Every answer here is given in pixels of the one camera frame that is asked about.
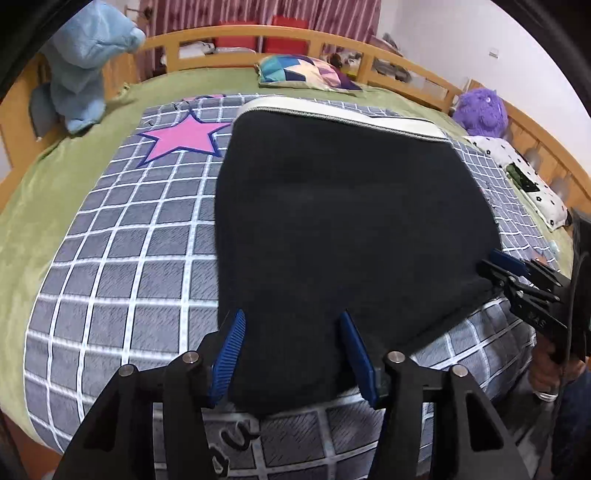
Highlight black pants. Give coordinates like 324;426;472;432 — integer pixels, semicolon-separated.
214;112;501;417

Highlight person's right hand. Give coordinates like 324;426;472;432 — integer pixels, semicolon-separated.
529;333;587;394

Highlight small light blue toy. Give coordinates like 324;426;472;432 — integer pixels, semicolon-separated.
548;241;560;256

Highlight white black dotted pillow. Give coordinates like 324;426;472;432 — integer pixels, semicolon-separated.
465;136;570;231

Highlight purple plush toy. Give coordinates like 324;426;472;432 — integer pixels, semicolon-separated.
452;88;509;138

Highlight white folded garment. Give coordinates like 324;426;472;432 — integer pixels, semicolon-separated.
235;96;449;142

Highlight grey checked quilt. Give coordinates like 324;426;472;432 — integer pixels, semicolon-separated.
22;93;562;480

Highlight green bed sheet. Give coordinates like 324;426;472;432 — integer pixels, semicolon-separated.
0;66;574;444

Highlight maroon striped curtain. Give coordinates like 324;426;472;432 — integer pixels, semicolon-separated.
144;0;382;80

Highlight colourful geometric pillow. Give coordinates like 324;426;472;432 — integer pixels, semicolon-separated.
256;54;362;94

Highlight red chair left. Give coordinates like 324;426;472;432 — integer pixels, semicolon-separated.
214;20;259;51

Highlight light blue plush elephant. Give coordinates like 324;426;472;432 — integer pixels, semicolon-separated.
29;1;145;137

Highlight wooden bed frame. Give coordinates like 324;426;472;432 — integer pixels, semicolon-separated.
1;25;590;212

